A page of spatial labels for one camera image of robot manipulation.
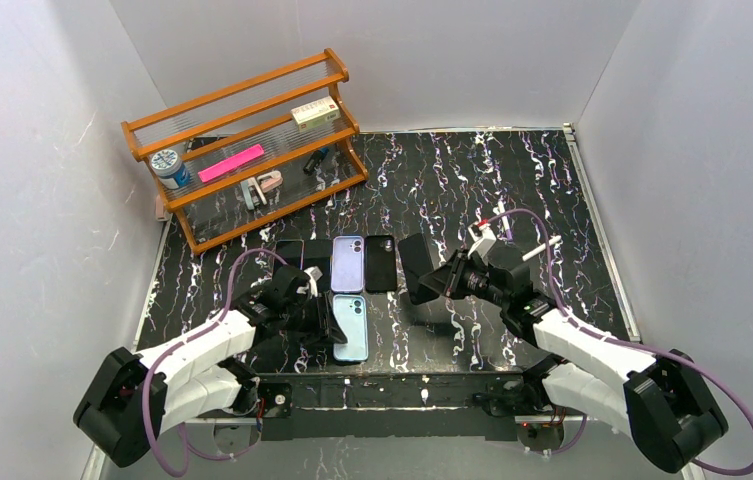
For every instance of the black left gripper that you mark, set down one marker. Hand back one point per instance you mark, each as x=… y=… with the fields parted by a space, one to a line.
x=313 y=316

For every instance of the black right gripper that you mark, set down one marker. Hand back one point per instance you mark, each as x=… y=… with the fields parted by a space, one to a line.
x=449 y=281

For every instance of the light blue phone case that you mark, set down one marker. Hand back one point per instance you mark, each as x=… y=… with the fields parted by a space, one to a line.
x=350 y=312

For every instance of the black phone case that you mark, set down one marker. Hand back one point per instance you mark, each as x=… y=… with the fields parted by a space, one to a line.
x=380 y=264

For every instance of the black smartphone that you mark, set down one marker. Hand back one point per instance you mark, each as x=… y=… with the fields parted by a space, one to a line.
x=317 y=253
x=414 y=255
x=291 y=251

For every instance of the lavender phone case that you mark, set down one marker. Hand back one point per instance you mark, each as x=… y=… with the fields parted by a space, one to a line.
x=347 y=264

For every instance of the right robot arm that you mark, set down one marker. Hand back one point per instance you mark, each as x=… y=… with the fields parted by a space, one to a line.
x=663 y=405

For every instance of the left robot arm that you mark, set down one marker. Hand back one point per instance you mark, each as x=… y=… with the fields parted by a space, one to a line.
x=135 y=397

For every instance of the white pen with purple tip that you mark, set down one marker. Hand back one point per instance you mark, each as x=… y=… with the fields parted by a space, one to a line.
x=506 y=230

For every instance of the white marker pen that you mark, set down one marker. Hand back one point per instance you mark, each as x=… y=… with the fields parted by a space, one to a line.
x=542 y=248

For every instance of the pink teal stapler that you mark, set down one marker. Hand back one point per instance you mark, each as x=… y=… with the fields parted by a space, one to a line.
x=257 y=191

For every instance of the dark marker pen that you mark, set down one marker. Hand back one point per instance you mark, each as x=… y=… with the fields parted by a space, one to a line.
x=314 y=160

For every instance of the orange wooden shelf rack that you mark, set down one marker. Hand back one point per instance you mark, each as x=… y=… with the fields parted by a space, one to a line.
x=214 y=126

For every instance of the pink flat bar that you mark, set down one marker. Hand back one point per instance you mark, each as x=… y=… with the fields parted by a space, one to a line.
x=231 y=163

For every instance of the white small box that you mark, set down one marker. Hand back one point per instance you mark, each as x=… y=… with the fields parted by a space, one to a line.
x=315 y=113

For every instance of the blue white jar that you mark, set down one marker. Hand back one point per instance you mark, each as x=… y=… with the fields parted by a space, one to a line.
x=169 y=168

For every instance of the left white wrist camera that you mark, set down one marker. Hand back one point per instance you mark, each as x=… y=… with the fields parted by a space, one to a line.
x=314 y=275

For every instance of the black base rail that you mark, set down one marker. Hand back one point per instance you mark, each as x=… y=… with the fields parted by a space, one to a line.
x=494 y=406

